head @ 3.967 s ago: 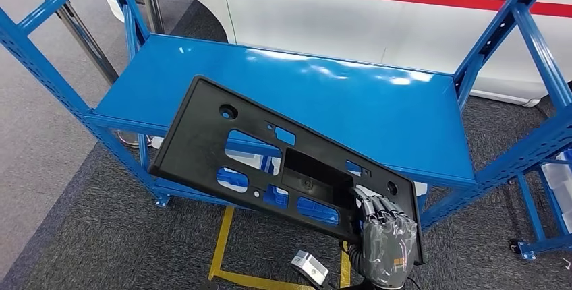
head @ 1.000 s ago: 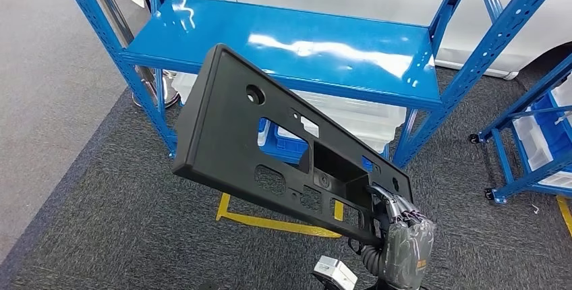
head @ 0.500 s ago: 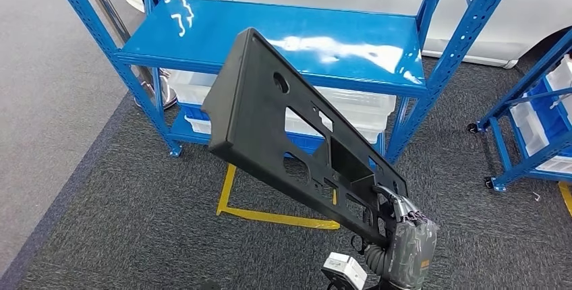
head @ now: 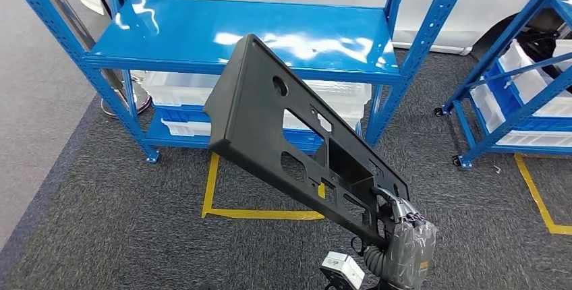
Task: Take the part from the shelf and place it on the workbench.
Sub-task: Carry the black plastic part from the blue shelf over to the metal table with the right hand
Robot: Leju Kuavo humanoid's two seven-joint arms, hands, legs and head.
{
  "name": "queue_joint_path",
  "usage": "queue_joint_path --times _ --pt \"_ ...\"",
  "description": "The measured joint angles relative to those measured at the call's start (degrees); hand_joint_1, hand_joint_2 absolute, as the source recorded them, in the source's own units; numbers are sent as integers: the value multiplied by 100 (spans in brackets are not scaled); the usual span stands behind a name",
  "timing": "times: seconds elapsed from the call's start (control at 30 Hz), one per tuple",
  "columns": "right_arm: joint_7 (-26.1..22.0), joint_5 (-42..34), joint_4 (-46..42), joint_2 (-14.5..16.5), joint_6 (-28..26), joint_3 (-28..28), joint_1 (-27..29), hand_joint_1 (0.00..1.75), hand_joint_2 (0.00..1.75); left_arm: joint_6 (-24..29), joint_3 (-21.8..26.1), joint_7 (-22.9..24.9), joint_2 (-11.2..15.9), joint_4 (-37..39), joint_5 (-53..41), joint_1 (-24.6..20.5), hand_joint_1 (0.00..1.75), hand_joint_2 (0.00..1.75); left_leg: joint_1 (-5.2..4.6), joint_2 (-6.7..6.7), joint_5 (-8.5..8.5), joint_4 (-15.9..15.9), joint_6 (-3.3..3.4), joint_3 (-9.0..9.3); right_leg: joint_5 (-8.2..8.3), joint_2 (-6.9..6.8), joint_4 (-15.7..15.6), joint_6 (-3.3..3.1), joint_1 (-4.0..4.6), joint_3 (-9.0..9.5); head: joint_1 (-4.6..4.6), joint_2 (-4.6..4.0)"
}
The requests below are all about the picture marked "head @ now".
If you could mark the black plastic plate part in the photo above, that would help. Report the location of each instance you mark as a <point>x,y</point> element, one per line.
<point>250,100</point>

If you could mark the yellow floor tape square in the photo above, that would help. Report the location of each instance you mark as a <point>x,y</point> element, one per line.
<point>534,194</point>
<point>210,180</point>

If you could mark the blue rack with casters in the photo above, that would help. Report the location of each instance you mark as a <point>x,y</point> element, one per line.
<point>491,53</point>

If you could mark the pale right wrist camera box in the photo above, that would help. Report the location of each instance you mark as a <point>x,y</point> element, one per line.
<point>342,270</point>

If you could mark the blue metal shelf rack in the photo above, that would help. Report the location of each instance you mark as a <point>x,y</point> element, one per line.
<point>223,24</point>

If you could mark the chrome stanchion post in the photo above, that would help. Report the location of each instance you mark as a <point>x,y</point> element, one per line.
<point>129,100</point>

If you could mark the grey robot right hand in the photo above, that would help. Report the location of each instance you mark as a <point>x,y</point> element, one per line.
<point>411,252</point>

